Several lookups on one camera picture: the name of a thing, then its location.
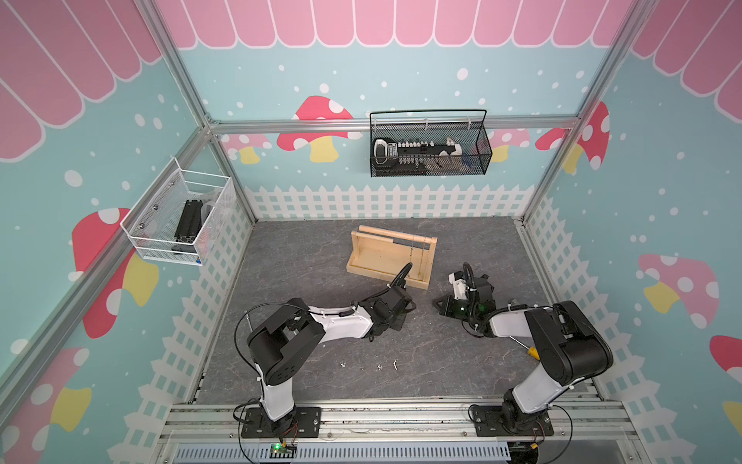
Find wooden jewelry display stand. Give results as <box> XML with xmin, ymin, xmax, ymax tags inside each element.
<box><xmin>346</xmin><ymin>225</ymin><xmax>438</xmax><ymax>290</ymax></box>

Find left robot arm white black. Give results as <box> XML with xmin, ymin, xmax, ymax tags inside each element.
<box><xmin>247</xmin><ymin>263</ymin><xmax>417</xmax><ymax>425</ymax></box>

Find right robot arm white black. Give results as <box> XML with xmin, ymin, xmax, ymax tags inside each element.
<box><xmin>434</xmin><ymin>263</ymin><xmax>614</xmax><ymax>429</ymax></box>

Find white device in black basket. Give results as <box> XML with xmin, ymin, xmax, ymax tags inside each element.
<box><xmin>372</xmin><ymin>138</ymin><xmax>398</xmax><ymax>168</ymax></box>

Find green lit circuit board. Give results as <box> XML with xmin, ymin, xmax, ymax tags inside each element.
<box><xmin>269</xmin><ymin>442</ymin><xmax>298</xmax><ymax>459</ymax></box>

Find black extrusion pieces in basket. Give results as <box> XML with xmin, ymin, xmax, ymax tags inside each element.
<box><xmin>172</xmin><ymin>199</ymin><xmax>206</xmax><ymax>255</ymax></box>

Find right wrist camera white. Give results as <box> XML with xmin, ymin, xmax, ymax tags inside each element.
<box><xmin>448</xmin><ymin>271</ymin><xmax>468</xmax><ymax>301</ymax></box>

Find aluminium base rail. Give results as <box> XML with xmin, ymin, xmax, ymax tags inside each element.
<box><xmin>150</xmin><ymin>394</ymin><xmax>650</xmax><ymax>463</ymax></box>

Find black wire mesh basket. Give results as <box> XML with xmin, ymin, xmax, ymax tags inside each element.
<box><xmin>368</xmin><ymin>109</ymin><xmax>493</xmax><ymax>177</ymax></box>

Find white wire basket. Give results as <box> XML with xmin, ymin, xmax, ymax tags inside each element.
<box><xmin>121</xmin><ymin>159</ymin><xmax>237</xmax><ymax>266</ymax></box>

